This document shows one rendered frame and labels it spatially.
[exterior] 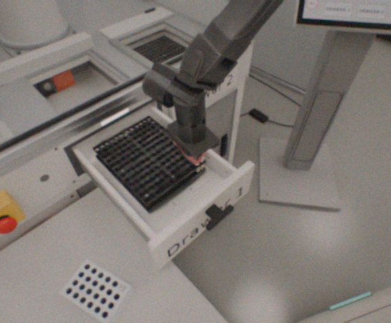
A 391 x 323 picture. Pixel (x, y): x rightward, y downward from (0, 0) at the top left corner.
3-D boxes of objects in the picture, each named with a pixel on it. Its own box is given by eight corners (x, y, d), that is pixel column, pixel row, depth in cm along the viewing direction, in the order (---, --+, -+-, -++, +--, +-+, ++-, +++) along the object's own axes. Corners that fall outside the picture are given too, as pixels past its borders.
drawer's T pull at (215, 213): (233, 209, 60) (235, 206, 59) (208, 232, 57) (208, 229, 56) (221, 199, 61) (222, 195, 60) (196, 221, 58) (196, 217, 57)
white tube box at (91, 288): (134, 291, 63) (131, 285, 60) (110, 328, 58) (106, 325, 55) (91, 264, 66) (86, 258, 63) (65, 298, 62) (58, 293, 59)
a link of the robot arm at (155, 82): (203, 52, 44) (229, 62, 51) (153, 27, 48) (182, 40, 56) (174, 122, 48) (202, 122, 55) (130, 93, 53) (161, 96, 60)
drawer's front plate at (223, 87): (236, 84, 101) (239, 56, 92) (173, 123, 88) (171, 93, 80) (232, 82, 102) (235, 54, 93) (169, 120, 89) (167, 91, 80)
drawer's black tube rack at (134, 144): (205, 176, 73) (206, 160, 68) (150, 219, 65) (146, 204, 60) (151, 132, 83) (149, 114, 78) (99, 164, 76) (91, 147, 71)
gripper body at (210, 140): (194, 162, 57) (192, 138, 51) (166, 131, 62) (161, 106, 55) (220, 145, 59) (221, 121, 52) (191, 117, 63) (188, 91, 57)
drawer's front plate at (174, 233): (248, 191, 72) (256, 163, 64) (158, 270, 60) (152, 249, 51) (243, 187, 73) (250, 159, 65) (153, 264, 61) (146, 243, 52)
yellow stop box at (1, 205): (28, 219, 65) (12, 202, 59) (-4, 239, 62) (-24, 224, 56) (19, 205, 67) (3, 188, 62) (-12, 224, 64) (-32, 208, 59)
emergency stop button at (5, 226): (21, 227, 62) (13, 218, 59) (3, 239, 60) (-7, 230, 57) (16, 218, 63) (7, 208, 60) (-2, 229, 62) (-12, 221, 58)
